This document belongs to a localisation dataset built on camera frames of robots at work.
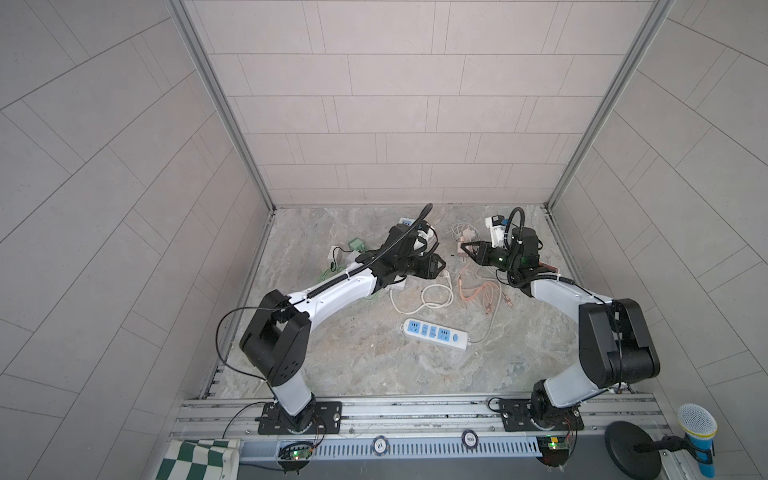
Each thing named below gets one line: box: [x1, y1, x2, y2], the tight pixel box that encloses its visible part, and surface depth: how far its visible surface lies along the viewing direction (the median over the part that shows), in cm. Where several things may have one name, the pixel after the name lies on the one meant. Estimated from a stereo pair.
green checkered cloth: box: [155, 439, 241, 480], surface depth 65 cm
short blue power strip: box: [401, 318, 468, 351], surface depth 84 cm
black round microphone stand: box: [604, 420, 715, 480], surface depth 67 cm
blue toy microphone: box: [677, 403, 718, 478], surface depth 51 cm
